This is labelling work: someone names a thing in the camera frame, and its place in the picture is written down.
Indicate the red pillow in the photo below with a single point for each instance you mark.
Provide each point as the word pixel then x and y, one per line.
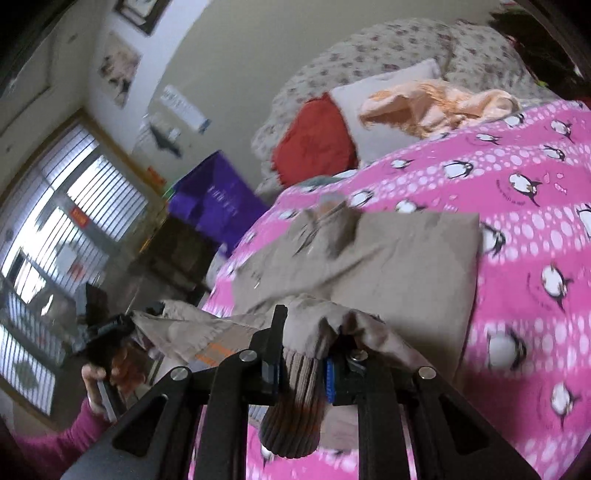
pixel 317 143

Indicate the pink penguin print blanket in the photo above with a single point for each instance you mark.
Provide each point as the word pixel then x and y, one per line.
pixel 525 365

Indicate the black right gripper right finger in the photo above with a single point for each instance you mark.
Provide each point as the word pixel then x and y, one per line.
pixel 345 370

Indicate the wall picture poster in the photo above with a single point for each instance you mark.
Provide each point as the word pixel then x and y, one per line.
pixel 117 69

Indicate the white wall paper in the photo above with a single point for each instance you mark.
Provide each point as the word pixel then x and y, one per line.
pixel 186 111

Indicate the dark wooden headboard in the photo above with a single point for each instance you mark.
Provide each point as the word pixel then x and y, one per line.
pixel 544 57

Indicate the white pillow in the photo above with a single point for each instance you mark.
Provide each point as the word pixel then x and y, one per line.
pixel 372 112

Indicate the person's left hand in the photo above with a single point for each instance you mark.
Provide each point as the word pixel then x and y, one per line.
pixel 126 373

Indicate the purple bag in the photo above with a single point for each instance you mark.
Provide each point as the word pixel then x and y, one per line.
pixel 215 200

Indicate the dark bedside cabinet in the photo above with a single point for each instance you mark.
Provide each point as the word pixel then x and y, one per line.
pixel 178 255

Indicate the magenta sleeve forearm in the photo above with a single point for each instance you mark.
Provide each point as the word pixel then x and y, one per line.
pixel 50 456

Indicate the beige large garment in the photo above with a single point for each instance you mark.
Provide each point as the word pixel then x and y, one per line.
pixel 401 284

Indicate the window with blinds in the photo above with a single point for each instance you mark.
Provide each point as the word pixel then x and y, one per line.
pixel 72 219

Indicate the peach fringed cloth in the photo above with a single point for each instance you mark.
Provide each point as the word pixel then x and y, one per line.
pixel 437 106

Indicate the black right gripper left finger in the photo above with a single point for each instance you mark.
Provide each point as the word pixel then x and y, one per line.
pixel 270 370

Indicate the floral quilt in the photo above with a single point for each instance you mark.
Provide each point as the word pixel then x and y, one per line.
pixel 473 56

